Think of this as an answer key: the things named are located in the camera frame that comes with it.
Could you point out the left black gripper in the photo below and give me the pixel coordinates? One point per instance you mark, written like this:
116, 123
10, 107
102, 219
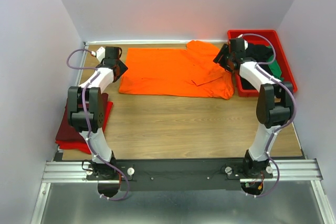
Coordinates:
119, 67

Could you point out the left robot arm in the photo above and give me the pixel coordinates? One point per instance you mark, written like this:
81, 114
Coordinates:
85, 111

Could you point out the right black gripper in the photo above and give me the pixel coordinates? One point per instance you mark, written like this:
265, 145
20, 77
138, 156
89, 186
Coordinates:
224, 57

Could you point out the black t shirt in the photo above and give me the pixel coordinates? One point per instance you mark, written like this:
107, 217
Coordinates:
260, 53

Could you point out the green t shirt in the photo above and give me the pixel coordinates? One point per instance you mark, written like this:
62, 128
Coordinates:
273, 68

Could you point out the bright red folded shirt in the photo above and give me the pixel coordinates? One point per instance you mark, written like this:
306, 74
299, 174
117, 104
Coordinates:
74, 146

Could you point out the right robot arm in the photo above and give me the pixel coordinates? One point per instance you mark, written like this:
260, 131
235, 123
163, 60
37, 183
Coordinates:
275, 106

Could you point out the dark red folded shirt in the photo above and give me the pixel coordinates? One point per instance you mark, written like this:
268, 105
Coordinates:
67, 133

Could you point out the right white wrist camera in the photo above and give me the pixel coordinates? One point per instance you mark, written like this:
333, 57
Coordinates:
245, 44

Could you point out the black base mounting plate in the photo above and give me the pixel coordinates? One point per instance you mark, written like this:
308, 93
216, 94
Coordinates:
180, 175

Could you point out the orange t shirt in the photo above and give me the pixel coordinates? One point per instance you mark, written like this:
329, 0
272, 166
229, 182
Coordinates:
188, 72

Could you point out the red plastic bin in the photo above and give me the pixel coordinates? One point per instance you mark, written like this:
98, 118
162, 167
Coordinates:
268, 38

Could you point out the aluminium extrusion rail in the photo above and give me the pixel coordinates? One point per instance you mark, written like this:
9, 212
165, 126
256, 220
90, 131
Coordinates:
293, 195

